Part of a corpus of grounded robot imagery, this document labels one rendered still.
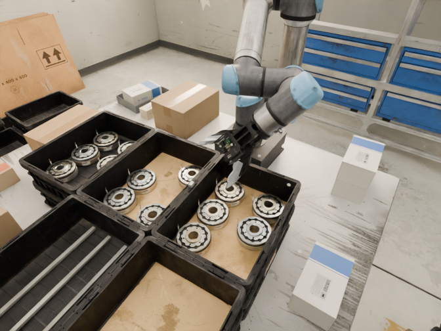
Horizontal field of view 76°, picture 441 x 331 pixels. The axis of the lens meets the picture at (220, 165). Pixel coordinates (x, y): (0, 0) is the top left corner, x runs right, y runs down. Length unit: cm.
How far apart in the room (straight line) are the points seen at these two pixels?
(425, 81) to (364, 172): 151
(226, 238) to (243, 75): 48
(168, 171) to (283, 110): 59
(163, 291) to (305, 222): 59
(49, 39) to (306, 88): 339
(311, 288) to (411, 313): 112
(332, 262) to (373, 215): 37
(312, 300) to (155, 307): 42
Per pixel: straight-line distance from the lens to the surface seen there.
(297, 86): 64
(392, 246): 215
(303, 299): 87
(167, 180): 107
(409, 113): 268
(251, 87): 74
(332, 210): 121
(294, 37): 107
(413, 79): 257
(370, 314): 185
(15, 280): 99
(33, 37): 374
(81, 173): 121
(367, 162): 118
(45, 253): 100
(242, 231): 87
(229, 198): 95
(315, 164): 139
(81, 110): 155
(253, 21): 89
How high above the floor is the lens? 157
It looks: 41 degrees down
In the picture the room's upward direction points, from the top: straight up
